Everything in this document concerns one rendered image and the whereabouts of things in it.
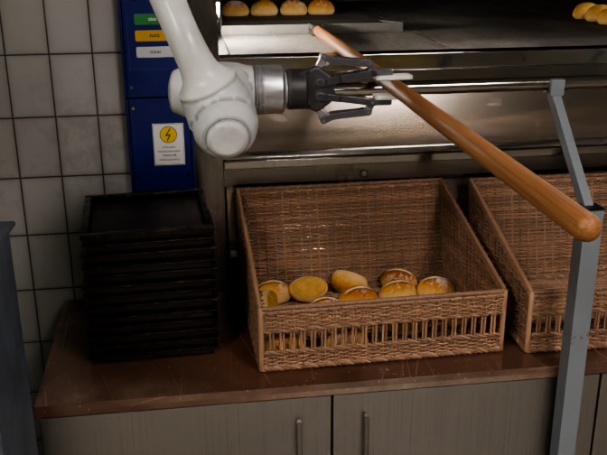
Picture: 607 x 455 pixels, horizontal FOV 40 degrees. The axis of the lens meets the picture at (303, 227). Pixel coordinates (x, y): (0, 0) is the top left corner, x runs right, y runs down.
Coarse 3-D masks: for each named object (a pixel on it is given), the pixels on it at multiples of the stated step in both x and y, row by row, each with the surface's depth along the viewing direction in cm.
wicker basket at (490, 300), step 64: (256, 192) 214; (320, 192) 216; (384, 192) 219; (448, 192) 215; (256, 256) 215; (320, 256) 217; (384, 256) 221; (448, 256) 218; (256, 320) 180; (320, 320) 177; (384, 320) 180
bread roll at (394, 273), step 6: (390, 270) 216; (396, 270) 216; (402, 270) 216; (384, 276) 216; (390, 276) 215; (396, 276) 214; (402, 276) 214; (408, 276) 214; (414, 276) 215; (384, 282) 216; (414, 282) 214
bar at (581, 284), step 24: (552, 96) 179; (576, 168) 171; (576, 192) 170; (600, 216) 165; (576, 240) 169; (600, 240) 167; (576, 264) 169; (576, 288) 170; (576, 312) 172; (576, 336) 174; (576, 360) 176; (576, 384) 178; (576, 408) 180; (552, 432) 186; (576, 432) 182
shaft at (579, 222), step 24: (336, 48) 206; (408, 96) 143; (432, 120) 128; (456, 120) 123; (456, 144) 118; (480, 144) 110; (504, 168) 101; (528, 192) 93; (552, 192) 89; (552, 216) 87; (576, 216) 83
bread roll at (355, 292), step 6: (354, 288) 205; (360, 288) 205; (366, 288) 205; (342, 294) 205; (348, 294) 204; (354, 294) 204; (360, 294) 204; (366, 294) 204; (372, 294) 205; (342, 300) 204; (348, 300) 204
